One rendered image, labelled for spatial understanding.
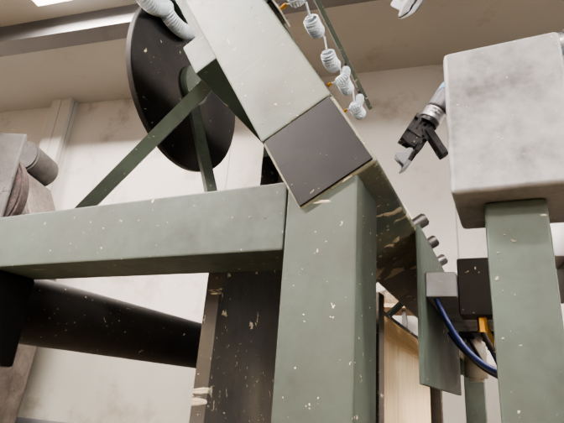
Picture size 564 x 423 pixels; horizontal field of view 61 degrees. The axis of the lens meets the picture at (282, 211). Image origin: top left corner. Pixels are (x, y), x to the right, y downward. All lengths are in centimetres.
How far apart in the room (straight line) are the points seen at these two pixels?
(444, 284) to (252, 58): 45
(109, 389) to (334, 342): 497
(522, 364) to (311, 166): 30
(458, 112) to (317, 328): 28
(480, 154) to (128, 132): 600
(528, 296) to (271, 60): 44
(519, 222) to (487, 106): 13
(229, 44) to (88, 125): 612
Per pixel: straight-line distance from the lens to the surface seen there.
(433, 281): 79
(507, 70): 60
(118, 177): 95
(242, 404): 80
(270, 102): 67
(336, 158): 58
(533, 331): 52
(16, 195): 513
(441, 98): 177
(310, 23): 195
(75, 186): 648
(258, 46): 74
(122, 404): 534
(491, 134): 56
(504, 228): 54
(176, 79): 226
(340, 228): 54
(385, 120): 531
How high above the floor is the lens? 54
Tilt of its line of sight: 21 degrees up
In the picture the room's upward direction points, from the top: 5 degrees clockwise
